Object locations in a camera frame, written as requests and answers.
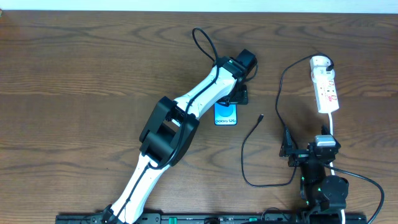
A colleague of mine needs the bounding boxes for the blue-screen Galaxy smartphone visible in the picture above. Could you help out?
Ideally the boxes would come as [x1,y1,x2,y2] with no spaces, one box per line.
[214,103,238,126]

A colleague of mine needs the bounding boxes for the black USB charging cable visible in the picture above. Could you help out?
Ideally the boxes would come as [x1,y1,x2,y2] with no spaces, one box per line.
[241,53,335,188]

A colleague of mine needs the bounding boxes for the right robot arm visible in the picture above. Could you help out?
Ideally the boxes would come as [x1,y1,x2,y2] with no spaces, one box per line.
[279,126,349,223]

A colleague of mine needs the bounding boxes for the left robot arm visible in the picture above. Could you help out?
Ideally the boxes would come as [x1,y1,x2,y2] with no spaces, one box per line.
[101,49,257,223]

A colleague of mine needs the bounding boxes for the white USB charger plug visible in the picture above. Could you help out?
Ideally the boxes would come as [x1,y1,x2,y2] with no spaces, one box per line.
[310,55,335,83]

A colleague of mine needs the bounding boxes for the white power strip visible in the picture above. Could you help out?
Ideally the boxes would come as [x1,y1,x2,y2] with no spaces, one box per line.
[313,79,339,114]

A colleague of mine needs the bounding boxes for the white power strip cord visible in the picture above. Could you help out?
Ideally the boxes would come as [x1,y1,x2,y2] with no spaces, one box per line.
[328,112,346,224]

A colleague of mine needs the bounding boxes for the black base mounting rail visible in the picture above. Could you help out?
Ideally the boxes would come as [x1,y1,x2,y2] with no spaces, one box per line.
[55,212,368,224]

